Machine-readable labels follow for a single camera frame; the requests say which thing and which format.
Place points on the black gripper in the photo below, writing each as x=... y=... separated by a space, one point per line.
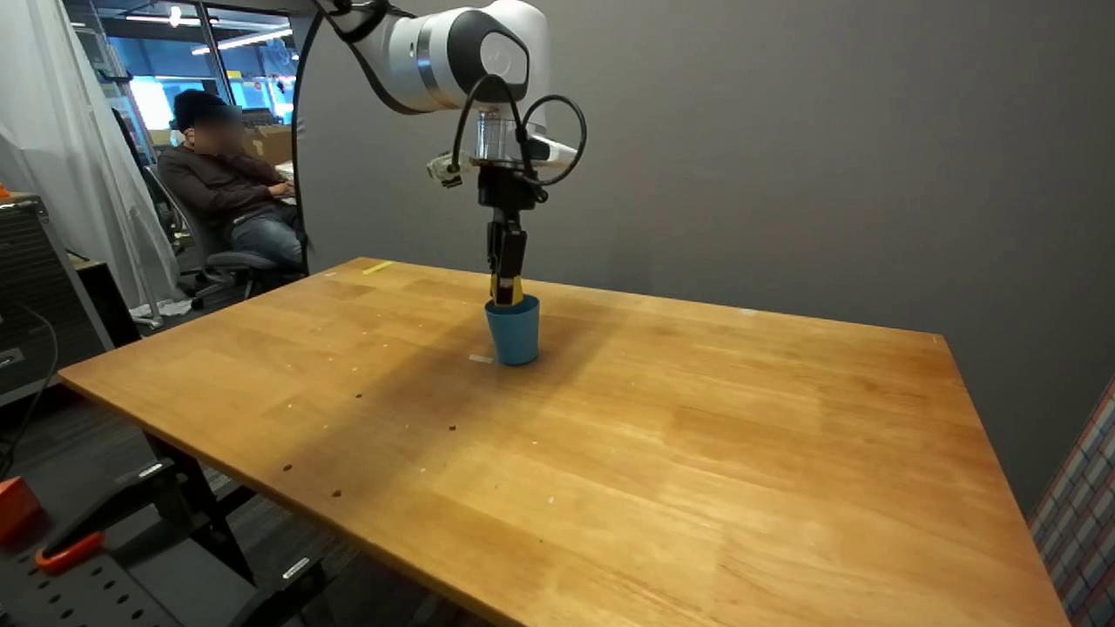
x=506 y=193

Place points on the yellow block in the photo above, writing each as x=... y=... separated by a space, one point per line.
x=506 y=288

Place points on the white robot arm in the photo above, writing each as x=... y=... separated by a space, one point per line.
x=485 y=63

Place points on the blue cup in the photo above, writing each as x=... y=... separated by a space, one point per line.
x=514 y=332

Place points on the seated person in background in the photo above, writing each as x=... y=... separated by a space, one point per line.
x=228 y=190

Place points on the office chair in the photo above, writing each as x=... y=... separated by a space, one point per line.
x=207 y=270

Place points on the dark cabinet on left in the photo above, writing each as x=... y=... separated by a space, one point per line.
x=46 y=314

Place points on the white curtain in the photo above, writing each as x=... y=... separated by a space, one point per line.
x=63 y=143

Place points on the orange clamp tool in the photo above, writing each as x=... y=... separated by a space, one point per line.
x=24 y=519

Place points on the plaid fabric chair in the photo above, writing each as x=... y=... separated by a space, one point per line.
x=1075 y=524

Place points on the black table leg frame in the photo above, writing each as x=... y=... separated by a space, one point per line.
x=191 y=510

